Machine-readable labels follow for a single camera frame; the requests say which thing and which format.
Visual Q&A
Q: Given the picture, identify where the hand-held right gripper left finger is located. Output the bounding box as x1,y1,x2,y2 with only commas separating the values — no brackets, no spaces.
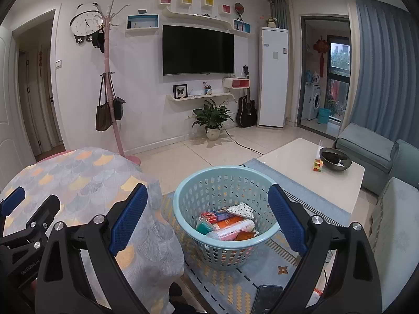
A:
34,183,149,314

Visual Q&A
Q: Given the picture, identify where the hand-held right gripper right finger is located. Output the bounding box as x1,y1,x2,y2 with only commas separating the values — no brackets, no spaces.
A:
268,183,383,314

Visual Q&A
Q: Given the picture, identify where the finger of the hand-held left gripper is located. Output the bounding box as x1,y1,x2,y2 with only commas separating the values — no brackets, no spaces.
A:
0,186,26,218
0,195,61,246

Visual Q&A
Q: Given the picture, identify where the brown snack packet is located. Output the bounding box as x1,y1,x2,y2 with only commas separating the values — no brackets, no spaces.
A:
235,230,259,242

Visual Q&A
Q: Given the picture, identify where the white polka dot packet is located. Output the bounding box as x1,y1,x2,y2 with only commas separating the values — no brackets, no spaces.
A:
227,203,255,219

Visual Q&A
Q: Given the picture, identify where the orange paper bag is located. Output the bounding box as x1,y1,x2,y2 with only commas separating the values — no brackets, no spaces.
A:
214,216,244,229

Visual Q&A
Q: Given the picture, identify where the pink yellow plastic bottle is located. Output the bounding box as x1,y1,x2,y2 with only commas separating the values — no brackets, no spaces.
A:
206,219,256,241

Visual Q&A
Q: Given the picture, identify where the small red box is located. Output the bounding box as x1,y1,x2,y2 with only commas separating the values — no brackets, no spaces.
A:
200,211,237,226

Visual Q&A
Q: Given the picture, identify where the teal plastic packet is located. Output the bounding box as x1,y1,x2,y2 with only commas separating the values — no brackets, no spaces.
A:
196,219,213,235

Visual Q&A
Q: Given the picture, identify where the teal plastic laundry basket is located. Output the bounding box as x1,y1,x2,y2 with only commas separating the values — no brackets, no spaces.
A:
173,165,285,270

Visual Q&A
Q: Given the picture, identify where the black shoulder bag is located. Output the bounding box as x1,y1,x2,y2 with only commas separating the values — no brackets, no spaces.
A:
113,97,127,120

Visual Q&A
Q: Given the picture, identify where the white coffee table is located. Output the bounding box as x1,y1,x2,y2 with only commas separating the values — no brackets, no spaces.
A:
255,138,365,216

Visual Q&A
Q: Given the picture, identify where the scale pattern tablecloth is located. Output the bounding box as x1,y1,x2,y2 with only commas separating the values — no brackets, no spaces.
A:
0,147,185,314

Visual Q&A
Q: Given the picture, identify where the black bowl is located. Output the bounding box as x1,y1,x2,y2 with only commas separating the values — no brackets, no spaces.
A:
320,148,352,172

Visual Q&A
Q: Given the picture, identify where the black smartphone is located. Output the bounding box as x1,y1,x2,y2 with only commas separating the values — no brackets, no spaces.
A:
250,284,284,314

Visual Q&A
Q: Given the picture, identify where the blue patterned rug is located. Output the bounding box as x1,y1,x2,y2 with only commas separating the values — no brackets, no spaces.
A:
160,159,352,314

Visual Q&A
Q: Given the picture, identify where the pink coat rack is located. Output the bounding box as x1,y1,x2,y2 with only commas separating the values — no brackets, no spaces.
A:
98,0,142,167

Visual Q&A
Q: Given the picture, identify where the white room door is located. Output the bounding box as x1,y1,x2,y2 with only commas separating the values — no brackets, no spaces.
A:
0,26,36,190

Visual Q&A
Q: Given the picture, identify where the brown tote bag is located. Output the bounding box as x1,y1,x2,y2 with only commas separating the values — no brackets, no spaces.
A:
96,74,115,132

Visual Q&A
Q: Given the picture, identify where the teal sofa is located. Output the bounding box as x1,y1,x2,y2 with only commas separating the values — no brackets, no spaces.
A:
334,122,419,197

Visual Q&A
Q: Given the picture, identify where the pale teal armchair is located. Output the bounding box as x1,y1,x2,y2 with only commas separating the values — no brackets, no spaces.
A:
368,177,419,314

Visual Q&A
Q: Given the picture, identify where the black acoustic guitar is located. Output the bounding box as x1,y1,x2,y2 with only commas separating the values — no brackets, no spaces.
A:
236,65,257,128

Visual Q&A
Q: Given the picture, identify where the white washing machine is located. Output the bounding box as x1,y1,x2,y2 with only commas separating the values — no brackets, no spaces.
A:
306,84,323,121

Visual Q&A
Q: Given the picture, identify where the potted green plant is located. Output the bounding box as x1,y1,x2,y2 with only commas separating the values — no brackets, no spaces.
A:
191,99,230,141

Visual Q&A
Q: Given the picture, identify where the white refrigerator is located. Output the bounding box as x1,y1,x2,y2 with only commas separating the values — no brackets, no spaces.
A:
257,27,289,128

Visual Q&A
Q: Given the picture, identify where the white red shelf box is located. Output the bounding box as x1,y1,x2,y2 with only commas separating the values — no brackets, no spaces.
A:
223,76,251,91

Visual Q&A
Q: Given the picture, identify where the red knot ornament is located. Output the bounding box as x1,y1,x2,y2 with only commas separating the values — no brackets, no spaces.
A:
313,35,329,78

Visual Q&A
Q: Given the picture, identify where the blue grey curtain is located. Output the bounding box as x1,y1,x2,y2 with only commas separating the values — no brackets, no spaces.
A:
268,0,290,30
347,0,419,144

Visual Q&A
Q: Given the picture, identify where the black hanging cap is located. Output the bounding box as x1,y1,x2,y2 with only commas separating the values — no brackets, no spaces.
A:
92,29,106,53

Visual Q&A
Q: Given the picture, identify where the small blue lined shelf box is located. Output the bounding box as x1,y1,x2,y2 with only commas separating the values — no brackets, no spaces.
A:
233,20,251,35

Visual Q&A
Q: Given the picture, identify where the wide blue lined shelf box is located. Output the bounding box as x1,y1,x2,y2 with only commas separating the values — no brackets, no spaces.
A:
126,14,160,31

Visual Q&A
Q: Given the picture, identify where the black floor cable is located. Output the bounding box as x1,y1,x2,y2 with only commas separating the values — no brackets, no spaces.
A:
223,127,264,156

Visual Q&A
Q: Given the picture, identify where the low white wall shelf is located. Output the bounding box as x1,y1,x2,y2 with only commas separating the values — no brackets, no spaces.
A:
167,92,237,104

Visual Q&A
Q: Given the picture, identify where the dark balcony door frame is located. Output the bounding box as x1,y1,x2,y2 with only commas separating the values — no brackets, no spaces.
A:
299,14,353,138

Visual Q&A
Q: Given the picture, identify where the black wall television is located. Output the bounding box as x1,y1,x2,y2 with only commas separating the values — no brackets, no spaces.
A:
162,24,235,76

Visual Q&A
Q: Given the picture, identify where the panda wall clock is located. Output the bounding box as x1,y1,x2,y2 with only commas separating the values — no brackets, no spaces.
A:
70,3,104,45

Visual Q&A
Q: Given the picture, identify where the curved white wall shelf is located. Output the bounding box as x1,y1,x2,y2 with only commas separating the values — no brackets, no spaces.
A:
164,6,231,33

